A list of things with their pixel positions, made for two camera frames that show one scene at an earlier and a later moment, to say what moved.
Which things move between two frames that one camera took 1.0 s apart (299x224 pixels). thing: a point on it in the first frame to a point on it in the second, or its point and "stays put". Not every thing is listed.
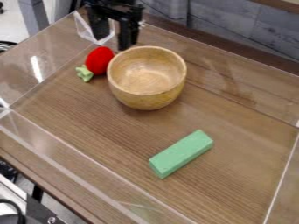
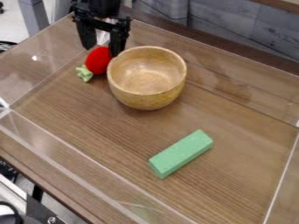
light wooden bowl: (145, 77) stays put
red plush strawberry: (97, 58) stays put
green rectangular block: (181, 153) stays put
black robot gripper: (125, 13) to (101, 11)
